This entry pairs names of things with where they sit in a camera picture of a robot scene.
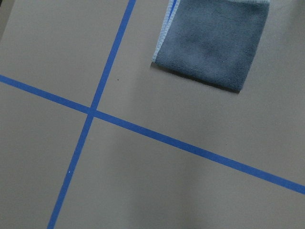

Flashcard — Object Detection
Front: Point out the folded grey cloth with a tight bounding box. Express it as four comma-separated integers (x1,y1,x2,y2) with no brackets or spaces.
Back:
152,0,270,92

